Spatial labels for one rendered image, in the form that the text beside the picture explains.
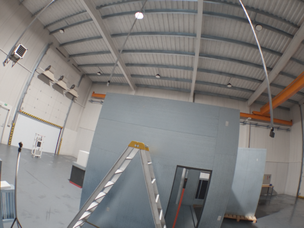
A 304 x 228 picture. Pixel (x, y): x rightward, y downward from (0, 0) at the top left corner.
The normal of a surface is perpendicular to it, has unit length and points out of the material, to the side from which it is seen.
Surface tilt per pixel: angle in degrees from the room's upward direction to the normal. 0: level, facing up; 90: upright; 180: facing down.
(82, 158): 90
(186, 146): 90
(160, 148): 90
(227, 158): 90
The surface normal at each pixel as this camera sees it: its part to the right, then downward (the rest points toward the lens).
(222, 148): -0.18, -0.31
